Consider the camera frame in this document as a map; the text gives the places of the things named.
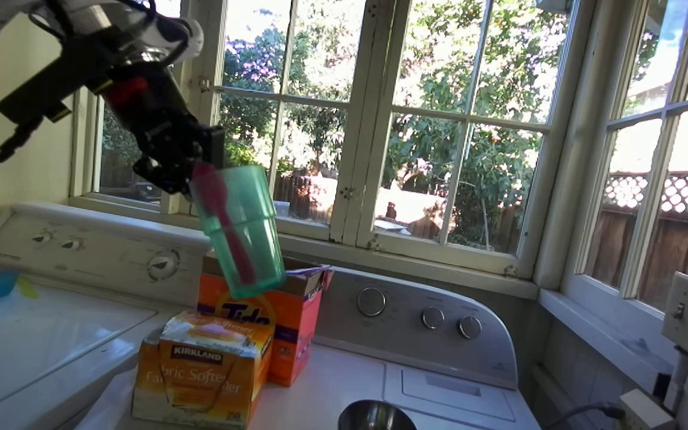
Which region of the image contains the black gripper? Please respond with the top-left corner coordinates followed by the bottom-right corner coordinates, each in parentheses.
top-left (101, 62), bottom-right (224, 196)

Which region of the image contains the pink spoon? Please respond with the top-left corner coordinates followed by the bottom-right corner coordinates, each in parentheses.
top-left (191, 162), bottom-right (255, 288)

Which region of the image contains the teal plastic cup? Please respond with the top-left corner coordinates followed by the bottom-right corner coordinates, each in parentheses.
top-left (191, 166), bottom-right (284, 298)

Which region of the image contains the silver metal bowl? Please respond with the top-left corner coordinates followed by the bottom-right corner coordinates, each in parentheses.
top-left (336, 399), bottom-right (415, 430)

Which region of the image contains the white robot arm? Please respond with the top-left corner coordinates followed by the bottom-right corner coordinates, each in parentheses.
top-left (0, 0), bottom-right (221, 196)

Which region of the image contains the white left washing machine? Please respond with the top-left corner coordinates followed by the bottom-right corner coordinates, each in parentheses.
top-left (0, 204), bottom-right (207, 430)

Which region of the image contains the white washing machine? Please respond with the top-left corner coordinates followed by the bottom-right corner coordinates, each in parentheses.
top-left (0, 204), bottom-right (207, 430)
top-left (73, 265), bottom-right (541, 430)

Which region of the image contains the white right washing machine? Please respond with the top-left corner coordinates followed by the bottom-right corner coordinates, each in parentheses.
top-left (73, 265), bottom-right (541, 430)

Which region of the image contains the orange Tide detergent box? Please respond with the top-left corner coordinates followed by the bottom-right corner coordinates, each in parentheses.
top-left (196, 255), bottom-right (333, 388)

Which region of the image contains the orange Kirkland softener box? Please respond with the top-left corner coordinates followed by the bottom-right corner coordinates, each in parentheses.
top-left (130, 311), bottom-right (271, 430)

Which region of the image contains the white power plug adapter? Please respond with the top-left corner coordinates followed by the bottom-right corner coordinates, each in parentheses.
top-left (619, 390), bottom-right (675, 430)

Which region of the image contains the black cable conduit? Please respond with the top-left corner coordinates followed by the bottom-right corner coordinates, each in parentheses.
top-left (0, 45), bottom-right (114, 178)

